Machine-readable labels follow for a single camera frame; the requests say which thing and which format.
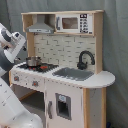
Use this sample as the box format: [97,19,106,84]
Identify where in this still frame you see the left red stove knob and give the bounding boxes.
[14,76,19,81]

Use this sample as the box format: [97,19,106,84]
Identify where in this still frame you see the grey range hood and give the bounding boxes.
[26,15,54,34]

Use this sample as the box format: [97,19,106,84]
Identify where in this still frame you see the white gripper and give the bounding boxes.
[4,32,26,63]

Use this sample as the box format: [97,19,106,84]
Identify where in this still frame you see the toy microwave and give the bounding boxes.
[56,14,93,34]

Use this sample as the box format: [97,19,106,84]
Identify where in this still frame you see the black toy faucet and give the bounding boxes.
[77,50,95,70]

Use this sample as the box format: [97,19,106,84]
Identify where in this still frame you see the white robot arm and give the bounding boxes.
[0,23,43,128]

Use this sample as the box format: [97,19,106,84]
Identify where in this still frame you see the right red stove knob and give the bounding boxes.
[32,81,39,87]

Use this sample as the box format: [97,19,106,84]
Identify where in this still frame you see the black toy stovetop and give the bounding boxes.
[20,63,57,73]

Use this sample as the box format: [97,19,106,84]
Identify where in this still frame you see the silver toy pot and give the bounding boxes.
[26,56,41,66]

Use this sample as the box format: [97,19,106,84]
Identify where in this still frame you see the white cabinet door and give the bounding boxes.
[46,81,83,128]

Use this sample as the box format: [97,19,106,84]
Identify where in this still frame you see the red stove knob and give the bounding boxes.
[14,76,19,81]
[32,81,39,87]

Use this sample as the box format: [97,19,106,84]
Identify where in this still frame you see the wooden toy kitchen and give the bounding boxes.
[10,10,115,128]

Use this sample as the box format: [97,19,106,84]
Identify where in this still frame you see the grey toy sink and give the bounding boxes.
[52,67,93,81]

